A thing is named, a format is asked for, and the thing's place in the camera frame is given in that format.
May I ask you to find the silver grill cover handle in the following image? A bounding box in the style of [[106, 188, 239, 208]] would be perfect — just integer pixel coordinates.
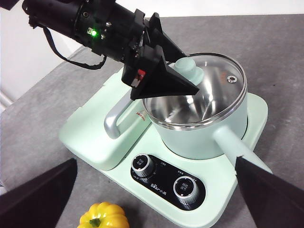
[[104, 99, 133, 140]]

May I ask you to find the mint green pot with handle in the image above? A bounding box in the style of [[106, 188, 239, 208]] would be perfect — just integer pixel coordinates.
[[143, 95, 274, 175]]

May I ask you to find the glass lid with green knob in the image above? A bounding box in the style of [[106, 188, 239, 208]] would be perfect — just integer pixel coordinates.
[[142, 52, 247, 125]]

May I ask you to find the yellow toy pumpkin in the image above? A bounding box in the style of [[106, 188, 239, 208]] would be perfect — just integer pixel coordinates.
[[79, 201, 130, 228]]

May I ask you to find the silver control knob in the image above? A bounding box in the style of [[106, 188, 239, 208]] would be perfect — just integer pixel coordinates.
[[131, 153, 155, 178], [172, 176, 200, 200]]

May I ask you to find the mint green breakfast machine base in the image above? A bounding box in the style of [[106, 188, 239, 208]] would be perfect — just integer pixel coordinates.
[[58, 62, 269, 211]]

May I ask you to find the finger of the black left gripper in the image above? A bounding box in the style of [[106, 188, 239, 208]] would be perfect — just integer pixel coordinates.
[[121, 45, 200, 100], [148, 13, 188, 63]]

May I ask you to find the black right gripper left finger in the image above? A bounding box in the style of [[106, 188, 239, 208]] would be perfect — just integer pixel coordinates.
[[0, 158, 78, 228]]

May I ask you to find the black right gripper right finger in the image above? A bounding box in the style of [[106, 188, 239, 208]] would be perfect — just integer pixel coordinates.
[[234, 156, 304, 228]]

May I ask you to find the black control panel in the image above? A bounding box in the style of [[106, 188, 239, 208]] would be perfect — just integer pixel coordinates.
[[130, 154, 207, 211]]

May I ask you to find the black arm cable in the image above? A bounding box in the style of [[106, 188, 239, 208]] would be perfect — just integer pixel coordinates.
[[43, 25, 107, 71]]

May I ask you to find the mint green hinged grill cover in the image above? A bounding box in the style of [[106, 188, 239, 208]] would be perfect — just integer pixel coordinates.
[[58, 63, 154, 171]]

